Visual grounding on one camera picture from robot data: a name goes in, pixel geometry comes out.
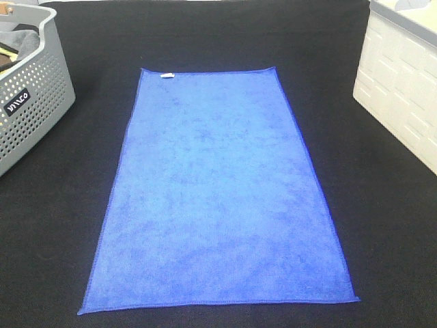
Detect grey towel in basket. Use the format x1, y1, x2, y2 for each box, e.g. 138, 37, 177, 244
1, 29, 40, 61

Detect blue microfibre towel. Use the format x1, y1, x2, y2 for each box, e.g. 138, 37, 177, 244
80, 68, 358, 314

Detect white plastic storage box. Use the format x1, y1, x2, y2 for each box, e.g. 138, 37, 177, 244
353, 1, 436, 172

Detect brown and yellow folded cloths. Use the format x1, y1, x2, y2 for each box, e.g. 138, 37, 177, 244
0, 43, 18, 74

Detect black table cover cloth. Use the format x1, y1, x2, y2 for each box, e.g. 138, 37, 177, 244
1, 1, 436, 327

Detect grey perforated laundry basket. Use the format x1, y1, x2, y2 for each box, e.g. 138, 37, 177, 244
1, 3, 75, 174

